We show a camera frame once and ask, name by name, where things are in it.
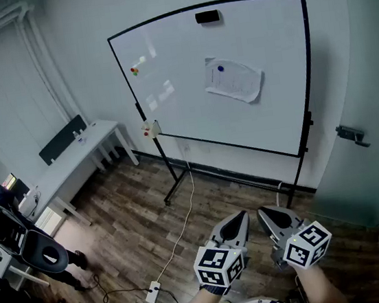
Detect white power strip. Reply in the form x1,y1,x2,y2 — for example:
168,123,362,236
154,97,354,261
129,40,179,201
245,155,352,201
143,280,163,303

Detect black floor cable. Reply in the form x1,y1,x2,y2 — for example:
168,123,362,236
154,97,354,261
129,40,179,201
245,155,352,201
87,263,181,303

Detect clear water bottle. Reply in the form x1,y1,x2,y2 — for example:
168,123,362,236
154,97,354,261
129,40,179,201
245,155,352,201
72,129,86,146

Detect white office desk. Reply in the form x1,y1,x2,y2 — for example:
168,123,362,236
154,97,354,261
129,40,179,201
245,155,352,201
10,115,147,236

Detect computer monitor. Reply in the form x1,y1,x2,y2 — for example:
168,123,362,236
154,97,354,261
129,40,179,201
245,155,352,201
0,170,33,209

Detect black-framed whiteboard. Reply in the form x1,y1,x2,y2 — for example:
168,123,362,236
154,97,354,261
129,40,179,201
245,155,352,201
104,0,334,230

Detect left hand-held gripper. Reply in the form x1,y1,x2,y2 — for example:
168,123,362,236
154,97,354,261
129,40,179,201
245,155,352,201
187,210,259,291

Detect white marker holder box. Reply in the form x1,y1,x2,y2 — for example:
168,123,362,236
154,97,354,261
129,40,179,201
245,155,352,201
140,118,163,140

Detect black grey office chair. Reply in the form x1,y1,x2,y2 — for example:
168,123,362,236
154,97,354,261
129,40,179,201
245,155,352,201
0,195,71,281

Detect person's right forearm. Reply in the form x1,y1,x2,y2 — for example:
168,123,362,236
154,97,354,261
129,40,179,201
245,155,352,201
292,258,349,303

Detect long white power cable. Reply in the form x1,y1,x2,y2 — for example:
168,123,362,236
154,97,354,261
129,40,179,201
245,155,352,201
139,143,207,284

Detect black whiteboard eraser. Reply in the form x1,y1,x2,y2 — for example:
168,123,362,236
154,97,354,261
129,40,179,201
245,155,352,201
194,9,222,25

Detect black desk divider panel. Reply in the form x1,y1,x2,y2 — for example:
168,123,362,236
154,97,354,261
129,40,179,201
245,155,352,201
34,113,92,167

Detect short white cable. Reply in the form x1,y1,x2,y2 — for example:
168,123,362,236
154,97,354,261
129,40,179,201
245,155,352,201
272,179,288,210

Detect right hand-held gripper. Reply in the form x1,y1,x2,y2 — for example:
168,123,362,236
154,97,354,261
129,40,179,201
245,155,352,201
256,198,336,276

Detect white drawer cabinet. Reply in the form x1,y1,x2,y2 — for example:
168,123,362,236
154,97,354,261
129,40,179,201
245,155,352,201
32,203,70,240

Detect white wall pipes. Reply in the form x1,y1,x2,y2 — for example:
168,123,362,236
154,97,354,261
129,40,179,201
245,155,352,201
0,0,86,135

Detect grey door handle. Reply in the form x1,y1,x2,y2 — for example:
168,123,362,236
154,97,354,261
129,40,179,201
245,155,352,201
334,121,371,152

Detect frosted glass door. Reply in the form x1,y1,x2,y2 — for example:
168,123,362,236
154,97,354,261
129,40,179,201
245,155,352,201
280,0,379,236

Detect white printed paper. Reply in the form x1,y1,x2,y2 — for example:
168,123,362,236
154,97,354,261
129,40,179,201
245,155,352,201
200,50,268,110

